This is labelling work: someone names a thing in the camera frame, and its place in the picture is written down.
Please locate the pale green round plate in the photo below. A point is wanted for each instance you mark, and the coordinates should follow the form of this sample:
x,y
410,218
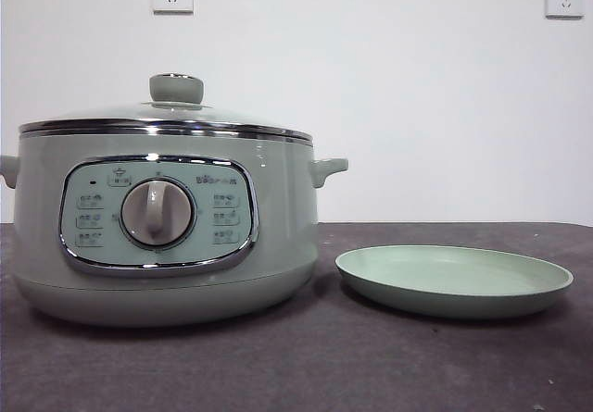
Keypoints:
x,y
445,278

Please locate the glass lid with green knob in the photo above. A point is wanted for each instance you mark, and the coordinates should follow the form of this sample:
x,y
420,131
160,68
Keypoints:
x,y
176,89

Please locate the pale green electric steamer pot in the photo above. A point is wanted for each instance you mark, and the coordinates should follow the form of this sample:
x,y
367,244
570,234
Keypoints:
x,y
278,227

